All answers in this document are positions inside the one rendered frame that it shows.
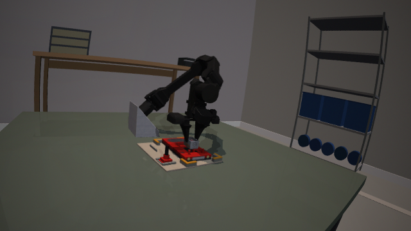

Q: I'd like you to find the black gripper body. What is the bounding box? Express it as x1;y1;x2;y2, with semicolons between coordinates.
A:
167;98;220;124

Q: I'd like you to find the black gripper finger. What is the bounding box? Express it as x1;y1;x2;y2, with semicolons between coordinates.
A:
195;121;210;140
180;124;192;142

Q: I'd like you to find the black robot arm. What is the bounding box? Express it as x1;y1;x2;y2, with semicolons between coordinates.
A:
139;55;223;124

